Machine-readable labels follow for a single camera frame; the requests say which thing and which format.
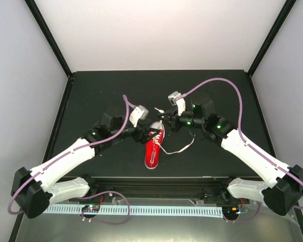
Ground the black aluminium frame post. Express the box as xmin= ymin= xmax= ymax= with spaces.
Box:
xmin=247 ymin=0 xmax=297 ymax=77
xmin=24 ymin=0 xmax=72 ymax=78

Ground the black frame rail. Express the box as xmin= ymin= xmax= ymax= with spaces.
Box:
xmin=246 ymin=73 xmax=303 ymax=242
xmin=8 ymin=74 xmax=75 ymax=242

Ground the black frame rail left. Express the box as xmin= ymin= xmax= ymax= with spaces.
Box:
xmin=8 ymin=74 xmax=75 ymax=242

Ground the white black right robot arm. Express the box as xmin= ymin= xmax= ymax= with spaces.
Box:
xmin=158 ymin=91 xmax=303 ymax=216

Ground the right controller circuit board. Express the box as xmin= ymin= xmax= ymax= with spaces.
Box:
xmin=224 ymin=207 xmax=245 ymax=215

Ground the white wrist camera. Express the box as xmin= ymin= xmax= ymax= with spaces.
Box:
xmin=168 ymin=91 xmax=186 ymax=116
xmin=129 ymin=105 xmax=149 ymax=128

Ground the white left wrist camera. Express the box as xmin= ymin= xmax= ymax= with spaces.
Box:
xmin=129 ymin=105 xmax=149 ymax=128

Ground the left controller circuit board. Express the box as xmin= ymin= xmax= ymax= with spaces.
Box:
xmin=81 ymin=205 xmax=100 ymax=213

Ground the controller circuit board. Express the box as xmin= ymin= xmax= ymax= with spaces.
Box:
xmin=81 ymin=205 xmax=100 ymax=213
xmin=224 ymin=207 xmax=245 ymax=215

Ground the black front mounting rail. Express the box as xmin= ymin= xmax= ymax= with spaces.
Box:
xmin=65 ymin=176 xmax=253 ymax=205

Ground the black aluminium frame post left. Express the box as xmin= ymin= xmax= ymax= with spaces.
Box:
xmin=24 ymin=0 xmax=72 ymax=78

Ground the black frame rail right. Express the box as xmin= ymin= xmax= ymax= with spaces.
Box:
xmin=246 ymin=73 xmax=303 ymax=242

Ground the white slotted cable duct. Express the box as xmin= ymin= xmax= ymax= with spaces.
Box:
xmin=44 ymin=204 xmax=223 ymax=218

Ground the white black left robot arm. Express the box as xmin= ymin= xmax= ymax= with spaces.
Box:
xmin=11 ymin=105 xmax=163 ymax=219

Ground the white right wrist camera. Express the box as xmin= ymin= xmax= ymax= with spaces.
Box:
xmin=168 ymin=91 xmax=186 ymax=116

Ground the white shoelace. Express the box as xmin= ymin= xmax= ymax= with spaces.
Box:
xmin=151 ymin=107 xmax=196 ymax=155

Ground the black aluminium frame post right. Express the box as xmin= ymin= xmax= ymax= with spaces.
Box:
xmin=247 ymin=0 xmax=297 ymax=77

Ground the red canvas sneaker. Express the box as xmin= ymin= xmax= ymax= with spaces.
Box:
xmin=144 ymin=121 xmax=165 ymax=169

